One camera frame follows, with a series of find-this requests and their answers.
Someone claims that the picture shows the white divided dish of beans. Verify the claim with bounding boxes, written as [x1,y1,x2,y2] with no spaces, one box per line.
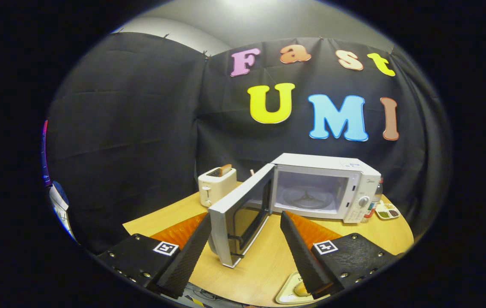
[375,201,400,221]

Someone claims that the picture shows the golden bread bun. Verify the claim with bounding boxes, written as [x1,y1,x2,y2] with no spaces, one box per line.
[293,280,312,297]

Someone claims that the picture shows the clear bottle with red label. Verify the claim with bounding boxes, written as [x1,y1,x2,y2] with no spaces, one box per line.
[363,178,384,219]

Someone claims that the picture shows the white microwave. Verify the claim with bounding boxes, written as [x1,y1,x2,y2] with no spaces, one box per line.
[207,153,382,269]

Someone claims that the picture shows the computer monitor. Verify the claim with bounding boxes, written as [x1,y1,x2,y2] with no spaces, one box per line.
[41,120,52,187]

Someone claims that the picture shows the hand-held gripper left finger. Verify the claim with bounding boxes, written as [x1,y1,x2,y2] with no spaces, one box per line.
[97,213,212,299]

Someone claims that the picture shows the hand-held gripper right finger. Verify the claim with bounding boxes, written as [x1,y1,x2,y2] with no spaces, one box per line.
[280,210,400,300]

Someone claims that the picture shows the white toaster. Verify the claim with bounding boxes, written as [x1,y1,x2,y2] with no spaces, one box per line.
[198,167,238,208]

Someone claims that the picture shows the cream serving tray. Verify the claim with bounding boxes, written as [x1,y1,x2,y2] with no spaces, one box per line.
[275,270,325,305]

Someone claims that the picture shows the white device with blue cap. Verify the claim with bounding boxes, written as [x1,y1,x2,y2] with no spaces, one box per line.
[49,181,77,240]

